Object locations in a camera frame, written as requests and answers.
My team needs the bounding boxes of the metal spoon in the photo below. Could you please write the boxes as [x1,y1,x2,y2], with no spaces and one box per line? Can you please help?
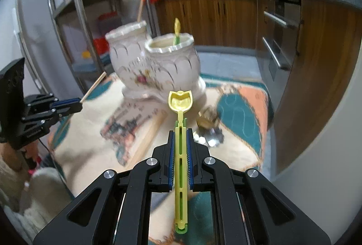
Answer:
[195,126,225,148]

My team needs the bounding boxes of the blue storage box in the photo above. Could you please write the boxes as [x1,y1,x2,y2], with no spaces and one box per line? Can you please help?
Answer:
[72,55,114,73]

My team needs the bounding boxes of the red-lidded plastic container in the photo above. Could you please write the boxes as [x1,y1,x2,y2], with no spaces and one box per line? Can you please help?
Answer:
[98,12,122,39]

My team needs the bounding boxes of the metal shelf rack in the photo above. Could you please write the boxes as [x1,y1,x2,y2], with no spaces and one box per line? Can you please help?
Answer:
[45,0,159,93]

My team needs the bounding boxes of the white ceramic utensil holder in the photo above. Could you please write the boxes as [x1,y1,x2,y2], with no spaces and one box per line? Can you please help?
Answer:
[105,20,207,108]

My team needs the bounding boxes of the wooden kitchen cabinets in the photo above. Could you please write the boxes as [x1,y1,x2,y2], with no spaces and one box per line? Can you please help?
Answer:
[154,0,362,175]

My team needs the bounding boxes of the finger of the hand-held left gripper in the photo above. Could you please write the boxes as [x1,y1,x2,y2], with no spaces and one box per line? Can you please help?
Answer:
[25,93,82,116]
[21,103,83,144]

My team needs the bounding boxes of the yellow plastic spoon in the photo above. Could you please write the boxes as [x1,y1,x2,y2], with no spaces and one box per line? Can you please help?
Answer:
[172,17,182,45]
[168,90,193,235]

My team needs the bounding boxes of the built-in oven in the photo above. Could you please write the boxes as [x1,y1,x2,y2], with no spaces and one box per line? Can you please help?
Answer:
[256,0,302,81]

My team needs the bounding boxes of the crumpled red bag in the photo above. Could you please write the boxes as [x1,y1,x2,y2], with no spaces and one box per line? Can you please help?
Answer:
[93,37,111,55]

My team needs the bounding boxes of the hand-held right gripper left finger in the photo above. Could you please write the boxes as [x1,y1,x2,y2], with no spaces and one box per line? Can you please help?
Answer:
[32,130,174,245]

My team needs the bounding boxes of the printed tablecloth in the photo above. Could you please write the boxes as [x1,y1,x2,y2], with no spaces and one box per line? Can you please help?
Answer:
[48,72,276,245]

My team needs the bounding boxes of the beige fuzzy garment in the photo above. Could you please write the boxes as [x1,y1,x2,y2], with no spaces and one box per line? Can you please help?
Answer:
[0,166,74,234]

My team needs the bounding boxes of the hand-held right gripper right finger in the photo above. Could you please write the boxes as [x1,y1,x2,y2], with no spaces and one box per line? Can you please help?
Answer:
[187,128,331,245]

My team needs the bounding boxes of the white refrigerator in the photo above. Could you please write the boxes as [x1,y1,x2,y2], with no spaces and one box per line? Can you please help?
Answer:
[11,0,85,98]

